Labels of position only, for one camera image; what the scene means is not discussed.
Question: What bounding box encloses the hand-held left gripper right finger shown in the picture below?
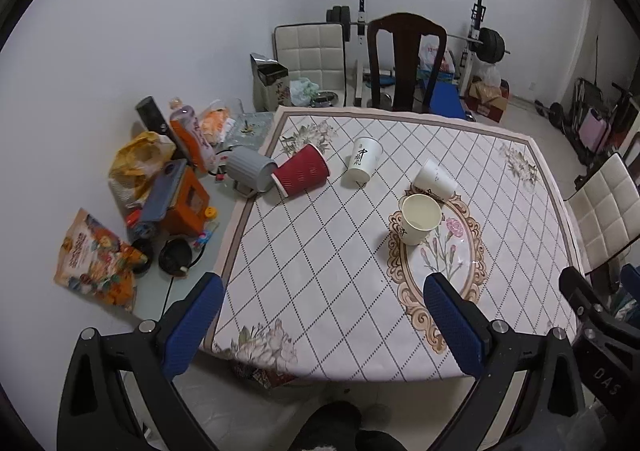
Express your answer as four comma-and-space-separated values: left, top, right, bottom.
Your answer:
423, 272, 587, 451

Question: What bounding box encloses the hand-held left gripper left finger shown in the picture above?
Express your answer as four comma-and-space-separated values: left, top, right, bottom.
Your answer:
56, 272, 226, 451

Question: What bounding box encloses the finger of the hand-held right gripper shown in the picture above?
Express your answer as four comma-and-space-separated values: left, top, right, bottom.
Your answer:
620, 263, 640, 303
558, 266, 621, 332

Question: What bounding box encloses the cream printed paper cup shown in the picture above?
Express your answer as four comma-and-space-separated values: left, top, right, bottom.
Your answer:
398, 193, 444, 247

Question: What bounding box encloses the plain white paper cup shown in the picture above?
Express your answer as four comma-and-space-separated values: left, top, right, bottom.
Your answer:
411, 158, 458, 200

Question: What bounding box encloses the grey ribbed cup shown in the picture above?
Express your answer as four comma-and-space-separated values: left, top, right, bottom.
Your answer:
226, 146, 279, 194

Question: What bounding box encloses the red ribbed paper cup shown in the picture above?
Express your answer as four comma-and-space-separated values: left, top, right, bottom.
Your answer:
271, 143, 332, 199

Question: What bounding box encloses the tall white printed paper cup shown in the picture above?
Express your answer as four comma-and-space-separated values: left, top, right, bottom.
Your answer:
346, 136, 384, 186

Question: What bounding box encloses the black round lid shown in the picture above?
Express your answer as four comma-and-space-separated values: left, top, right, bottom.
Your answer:
158, 238, 203, 278

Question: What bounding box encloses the white padded chair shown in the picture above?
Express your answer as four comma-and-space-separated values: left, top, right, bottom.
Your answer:
563, 152, 640, 278
272, 23, 347, 107

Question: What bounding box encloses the red patterned box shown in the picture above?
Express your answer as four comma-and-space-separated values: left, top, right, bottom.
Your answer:
232, 363, 302, 388

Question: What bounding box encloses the small black jar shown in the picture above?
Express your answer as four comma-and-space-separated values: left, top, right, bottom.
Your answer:
130, 238, 156, 277

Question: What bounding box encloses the colourful small toy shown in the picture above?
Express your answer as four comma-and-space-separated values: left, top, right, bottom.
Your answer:
192, 208, 221, 250

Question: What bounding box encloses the orange box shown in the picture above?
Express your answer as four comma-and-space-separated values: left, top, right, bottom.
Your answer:
162, 166, 211, 237

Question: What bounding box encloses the colourful snack packet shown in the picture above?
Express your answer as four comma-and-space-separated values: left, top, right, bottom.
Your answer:
53, 207, 149, 313

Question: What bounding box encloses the floral checked tablecloth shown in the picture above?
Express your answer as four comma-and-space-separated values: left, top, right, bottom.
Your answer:
198, 106, 587, 380

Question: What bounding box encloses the grey blue book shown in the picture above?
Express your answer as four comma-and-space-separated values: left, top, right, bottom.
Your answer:
141, 160, 189, 225

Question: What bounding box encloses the pink suitcase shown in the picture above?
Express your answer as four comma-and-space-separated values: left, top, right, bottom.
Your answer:
579, 108, 614, 155

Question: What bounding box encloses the person's dark clothing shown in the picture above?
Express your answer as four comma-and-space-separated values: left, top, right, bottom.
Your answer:
289, 400, 408, 451

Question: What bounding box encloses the black scooter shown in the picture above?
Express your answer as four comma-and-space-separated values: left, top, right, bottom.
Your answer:
611, 82, 640, 148

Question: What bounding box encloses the yellow plastic bag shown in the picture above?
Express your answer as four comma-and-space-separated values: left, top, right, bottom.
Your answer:
108, 130, 176, 208

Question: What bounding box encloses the black dumbbell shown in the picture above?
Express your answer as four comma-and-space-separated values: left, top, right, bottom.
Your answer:
534, 100, 566, 125

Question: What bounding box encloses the orange label bottle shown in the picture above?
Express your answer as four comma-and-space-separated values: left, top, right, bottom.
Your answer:
169, 98, 217, 173

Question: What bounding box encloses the red cardboard box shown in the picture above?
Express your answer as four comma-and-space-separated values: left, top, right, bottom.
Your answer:
464, 80, 511, 125

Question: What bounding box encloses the orange snack bag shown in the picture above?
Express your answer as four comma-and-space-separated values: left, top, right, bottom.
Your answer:
197, 100, 237, 147

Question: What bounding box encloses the grey flat tin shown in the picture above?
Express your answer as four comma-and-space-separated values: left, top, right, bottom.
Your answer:
220, 112, 275, 152

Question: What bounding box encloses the black rectangular box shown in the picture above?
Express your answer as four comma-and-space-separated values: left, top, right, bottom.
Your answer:
135, 96, 174, 135

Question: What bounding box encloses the blue bench pad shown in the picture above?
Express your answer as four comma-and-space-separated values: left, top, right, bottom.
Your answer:
417, 73, 467, 120

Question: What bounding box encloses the silver trash bin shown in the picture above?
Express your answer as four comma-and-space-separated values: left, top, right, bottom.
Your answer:
249, 52, 291, 113

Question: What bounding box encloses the black barbell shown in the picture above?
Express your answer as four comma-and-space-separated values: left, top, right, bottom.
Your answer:
326, 5, 512, 65

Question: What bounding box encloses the pale green plastic bag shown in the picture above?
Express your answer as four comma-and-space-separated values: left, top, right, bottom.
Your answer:
289, 76, 321, 107

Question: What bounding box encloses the white red plastic bag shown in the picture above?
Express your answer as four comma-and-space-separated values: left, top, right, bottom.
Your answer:
418, 34, 457, 75

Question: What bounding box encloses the dark wooden chair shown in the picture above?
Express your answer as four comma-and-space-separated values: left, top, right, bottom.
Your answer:
366, 12, 449, 113

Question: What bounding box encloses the white weight rack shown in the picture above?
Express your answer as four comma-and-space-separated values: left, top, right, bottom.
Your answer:
350, 0, 489, 110

